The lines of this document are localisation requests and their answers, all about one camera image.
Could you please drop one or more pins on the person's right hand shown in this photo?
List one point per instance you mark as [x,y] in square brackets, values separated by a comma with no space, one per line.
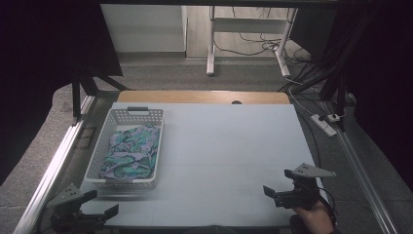
[315,217]

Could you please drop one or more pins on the purple and teal patterned cloth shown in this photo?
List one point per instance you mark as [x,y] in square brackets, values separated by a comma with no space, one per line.
[130,152]

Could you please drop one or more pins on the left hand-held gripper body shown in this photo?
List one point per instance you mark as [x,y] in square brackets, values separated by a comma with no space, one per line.
[66,197]

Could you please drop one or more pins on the white desk frame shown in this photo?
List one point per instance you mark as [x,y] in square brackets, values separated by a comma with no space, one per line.
[246,25]

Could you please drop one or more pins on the black curtain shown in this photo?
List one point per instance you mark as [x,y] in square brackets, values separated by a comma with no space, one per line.
[39,65]
[383,81]

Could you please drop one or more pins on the white table mat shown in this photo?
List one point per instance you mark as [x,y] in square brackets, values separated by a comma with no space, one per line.
[227,146]

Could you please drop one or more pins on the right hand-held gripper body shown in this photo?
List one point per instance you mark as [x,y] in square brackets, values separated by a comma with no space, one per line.
[300,195]

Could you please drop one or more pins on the black metal stand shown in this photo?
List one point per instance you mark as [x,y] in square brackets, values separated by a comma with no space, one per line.
[76,97]
[339,94]

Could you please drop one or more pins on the aluminium rail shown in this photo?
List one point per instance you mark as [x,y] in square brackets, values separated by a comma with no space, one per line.
[360,175]
[48,177]

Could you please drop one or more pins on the white plug adapter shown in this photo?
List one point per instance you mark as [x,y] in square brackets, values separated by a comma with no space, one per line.
[333,117]

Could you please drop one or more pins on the white perforated plastic basket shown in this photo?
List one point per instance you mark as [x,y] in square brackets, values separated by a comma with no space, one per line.
[94,169]

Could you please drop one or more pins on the white power strip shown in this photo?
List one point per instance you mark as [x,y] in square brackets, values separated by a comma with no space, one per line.
[323,126]

